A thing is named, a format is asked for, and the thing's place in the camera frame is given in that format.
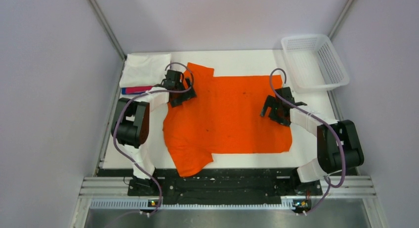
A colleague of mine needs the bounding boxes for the orange t-shirt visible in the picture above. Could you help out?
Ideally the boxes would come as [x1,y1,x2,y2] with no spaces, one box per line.
[163,63,293,177]

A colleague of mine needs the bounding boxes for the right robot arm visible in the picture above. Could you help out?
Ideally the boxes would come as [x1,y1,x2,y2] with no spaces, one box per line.
[260,87,365,194]

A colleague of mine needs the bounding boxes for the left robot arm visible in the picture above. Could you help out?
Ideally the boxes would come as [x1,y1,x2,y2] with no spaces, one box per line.
[111,69,196,195]

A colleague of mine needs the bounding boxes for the folded white t-shirt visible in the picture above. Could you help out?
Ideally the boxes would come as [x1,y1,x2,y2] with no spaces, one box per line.
[119,53,171,88]

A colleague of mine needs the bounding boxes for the folded magenta t-shirt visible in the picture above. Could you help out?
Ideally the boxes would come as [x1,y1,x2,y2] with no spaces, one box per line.
[122,86,152,95]

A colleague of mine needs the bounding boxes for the folded blue t-shirt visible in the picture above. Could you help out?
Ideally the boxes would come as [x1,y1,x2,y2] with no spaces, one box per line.
[122,87,147,95]

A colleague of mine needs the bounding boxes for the white plastic basket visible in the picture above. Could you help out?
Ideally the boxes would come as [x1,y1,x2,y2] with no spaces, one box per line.
[281,34,350,93]

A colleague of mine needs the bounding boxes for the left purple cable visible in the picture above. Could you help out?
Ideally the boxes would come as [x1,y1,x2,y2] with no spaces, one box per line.
[112,62,195,217]

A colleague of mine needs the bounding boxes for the purple cable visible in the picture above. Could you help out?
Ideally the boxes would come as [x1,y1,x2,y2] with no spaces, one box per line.
[269,68,347,216]
[112,62,195,217]

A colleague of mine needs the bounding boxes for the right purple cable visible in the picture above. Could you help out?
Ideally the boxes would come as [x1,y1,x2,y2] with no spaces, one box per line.
[269,68,347,216]

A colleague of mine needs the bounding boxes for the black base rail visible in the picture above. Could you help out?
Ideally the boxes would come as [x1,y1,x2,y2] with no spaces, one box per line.
[96,167,357,207]

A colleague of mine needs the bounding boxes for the left aluminium frame post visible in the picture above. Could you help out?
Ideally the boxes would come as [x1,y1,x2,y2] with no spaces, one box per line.
[87,0,126,61]

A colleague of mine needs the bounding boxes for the aluminium frame post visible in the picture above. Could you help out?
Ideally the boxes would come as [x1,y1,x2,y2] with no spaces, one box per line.
[328,0,357,42]
[87,0,126,61]

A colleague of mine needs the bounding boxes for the white cable duct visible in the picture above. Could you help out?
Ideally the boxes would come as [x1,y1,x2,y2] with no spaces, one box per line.
[90,198,308,211]

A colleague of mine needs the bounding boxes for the right aluminium frame post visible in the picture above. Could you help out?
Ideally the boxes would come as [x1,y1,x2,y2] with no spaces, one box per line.
[328,0,357,42]

